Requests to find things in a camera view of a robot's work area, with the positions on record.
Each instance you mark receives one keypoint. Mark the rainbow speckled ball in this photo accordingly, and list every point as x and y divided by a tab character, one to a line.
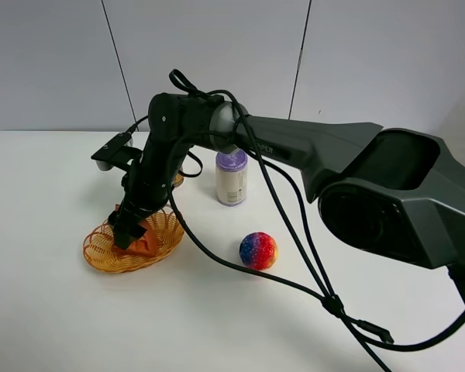
258	251

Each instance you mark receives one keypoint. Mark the white purple-lidded bottle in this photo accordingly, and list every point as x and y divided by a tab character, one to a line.
231	177

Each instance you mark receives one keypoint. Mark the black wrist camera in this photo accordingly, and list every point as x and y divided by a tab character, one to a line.
118	152

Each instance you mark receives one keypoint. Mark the brown waffle slice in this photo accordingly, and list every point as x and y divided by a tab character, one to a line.
145	246

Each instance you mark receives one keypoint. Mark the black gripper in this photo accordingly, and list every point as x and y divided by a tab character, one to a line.
147	188

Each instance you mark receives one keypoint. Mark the orange wicker oval basket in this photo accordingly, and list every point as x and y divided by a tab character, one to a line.
99	251

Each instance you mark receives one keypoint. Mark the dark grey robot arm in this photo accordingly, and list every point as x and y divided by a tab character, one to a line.
395	193

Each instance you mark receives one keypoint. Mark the gold energy drink can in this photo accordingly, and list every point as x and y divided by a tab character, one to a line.
178	180

